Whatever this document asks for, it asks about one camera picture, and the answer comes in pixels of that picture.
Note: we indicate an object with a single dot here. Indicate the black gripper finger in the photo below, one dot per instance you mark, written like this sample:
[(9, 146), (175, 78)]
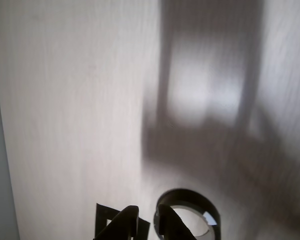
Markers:
[(173, 225), (126, 225)]

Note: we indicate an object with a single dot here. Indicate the black tape square target outline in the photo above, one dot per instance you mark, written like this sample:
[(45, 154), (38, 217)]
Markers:
[(101, 215)]

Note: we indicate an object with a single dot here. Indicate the tape roll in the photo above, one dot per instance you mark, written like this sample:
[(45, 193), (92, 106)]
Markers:
[(190, 197)]

